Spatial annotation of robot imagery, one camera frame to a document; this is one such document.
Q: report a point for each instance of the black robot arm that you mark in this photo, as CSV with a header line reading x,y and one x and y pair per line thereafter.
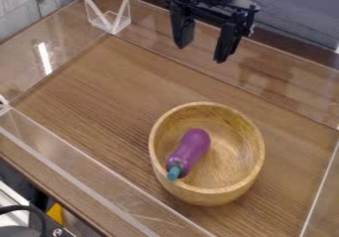
x,y
231,15

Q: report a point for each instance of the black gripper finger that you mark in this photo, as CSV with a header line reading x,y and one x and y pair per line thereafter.
x,y
183,25
227,42

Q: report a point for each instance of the purple toy eggplant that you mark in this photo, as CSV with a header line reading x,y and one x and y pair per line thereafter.
x,y
193,148

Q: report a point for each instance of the brown wooden bowl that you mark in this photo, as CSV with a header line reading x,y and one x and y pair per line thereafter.
x,y
225,173

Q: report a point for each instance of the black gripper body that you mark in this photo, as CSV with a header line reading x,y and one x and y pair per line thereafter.
x,y
219,11

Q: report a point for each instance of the clear acrylic corner bracket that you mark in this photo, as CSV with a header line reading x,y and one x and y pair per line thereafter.
x,y
113,22

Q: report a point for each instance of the clear acrylic wall panels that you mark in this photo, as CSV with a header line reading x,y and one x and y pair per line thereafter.
x,y
85,93

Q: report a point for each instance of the black device with yellow label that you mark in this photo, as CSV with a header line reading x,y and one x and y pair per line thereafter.
x,y
55,220

